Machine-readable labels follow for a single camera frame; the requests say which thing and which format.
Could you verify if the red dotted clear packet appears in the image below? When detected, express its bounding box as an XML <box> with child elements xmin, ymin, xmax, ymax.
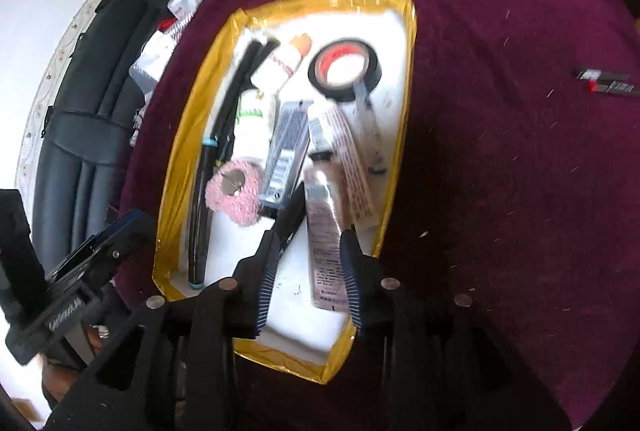
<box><xmin>325</xmin><ymin>104</ymin><xmax>377</xmax><ymax>225</ymax></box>

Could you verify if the black flat tool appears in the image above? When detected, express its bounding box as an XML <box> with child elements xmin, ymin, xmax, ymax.
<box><xmin>272</xmin><ymin>181</ymin><xmax>307</xmax><ymax>257</ymax></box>

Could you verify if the silver bubble mailer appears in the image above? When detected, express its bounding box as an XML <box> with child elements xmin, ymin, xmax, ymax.
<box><xmin>129</xmin><ymin>31</ymin><xmax>177</xmax><ymax>93</ymax></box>

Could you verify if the blue grey blister pack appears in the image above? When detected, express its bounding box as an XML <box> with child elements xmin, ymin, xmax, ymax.
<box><xmin>257</xmin><ymin>98</ymin><xmax>315</xmax><ymax>218</ymax></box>

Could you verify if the maroon tablecloth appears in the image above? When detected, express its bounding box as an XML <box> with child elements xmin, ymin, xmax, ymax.
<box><xmin>112</xmin><ymin>0</ymin><xmax>640</xmax><ymax>431</ymax></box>

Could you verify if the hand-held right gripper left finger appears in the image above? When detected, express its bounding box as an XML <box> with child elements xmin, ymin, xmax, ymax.
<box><xmin>45</xmin><ymin>228</ymin><xmax>284</xmax><ymax>431</ymax></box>

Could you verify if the small black tube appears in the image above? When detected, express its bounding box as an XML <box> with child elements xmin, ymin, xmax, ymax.
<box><xmin>575</xmin><ymin>68</ymin><xmax>640</xmax><ymax>98</ymax></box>

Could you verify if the clear plastic syringe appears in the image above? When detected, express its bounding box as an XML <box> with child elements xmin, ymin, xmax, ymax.
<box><xmin>352</xmin><ymin>81</ymin><xmax>389</xmax><ymax>175</ymax></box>

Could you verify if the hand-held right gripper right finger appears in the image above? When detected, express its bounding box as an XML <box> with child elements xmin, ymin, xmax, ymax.
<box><xmin>339</xmin><ymin>227</ymin><xmax>573</xmax><ymax>431</ymax></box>

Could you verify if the white tube green label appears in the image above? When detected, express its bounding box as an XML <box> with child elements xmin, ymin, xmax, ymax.
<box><xmin>232</xmin><ymin>90</ymin><xmax>279</xmax><ymax>167</ymax></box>

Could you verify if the black leather chair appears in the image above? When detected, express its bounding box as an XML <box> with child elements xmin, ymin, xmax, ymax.
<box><xmin>32</xmin><ymin>0</ymin><xmax>213</xmax><ymax>273</ymax></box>

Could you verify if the white paper packet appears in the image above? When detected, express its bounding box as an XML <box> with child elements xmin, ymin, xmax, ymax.
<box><xmin>167</xmin><ymin>0</ymin><xmax>209</xmax><ymax>20</ymax></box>

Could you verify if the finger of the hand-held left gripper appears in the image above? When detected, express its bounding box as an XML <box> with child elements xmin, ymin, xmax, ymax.
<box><xmin>47</xmin><ymin>208</ymin><xmax>158</xmax><ymax>286</ymax></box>

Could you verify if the cream cosmetic tube black cap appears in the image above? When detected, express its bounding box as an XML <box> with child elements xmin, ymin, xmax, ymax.
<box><xmin>302</xmin><ymin>151</ymin><xmax>351</xmax><ymax>313</ymax></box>

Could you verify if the silver tube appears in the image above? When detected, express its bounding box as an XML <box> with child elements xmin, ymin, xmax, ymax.
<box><xmin>308</xmin><ymin>104</ymin><xmax>334</xmax><ymax>155</ymax></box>

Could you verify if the white bottle orange cap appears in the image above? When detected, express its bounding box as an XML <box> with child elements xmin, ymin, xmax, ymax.
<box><xmin>250</xmin><ymin>34</ymin><xmax>314</xmax><ymax>95</ymax></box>

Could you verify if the white foam box yellow tape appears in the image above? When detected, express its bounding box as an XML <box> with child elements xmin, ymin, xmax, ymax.
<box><xmin>151</xmin><ymin>0</ymin><xmax>419</xmax><ymax>385</ymax></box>

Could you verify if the pink fluffy scrunchie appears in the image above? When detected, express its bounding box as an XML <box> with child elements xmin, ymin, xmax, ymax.
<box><xmin>206</xmin><ymin>157</ymin><xmax>264</xmax><ymax>228</ymax></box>

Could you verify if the black tape roll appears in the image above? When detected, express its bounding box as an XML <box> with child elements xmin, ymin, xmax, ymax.
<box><xmin>307</xmin><ymin>38</ymin><xmax>384</xmax><ymax>103</ymax></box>

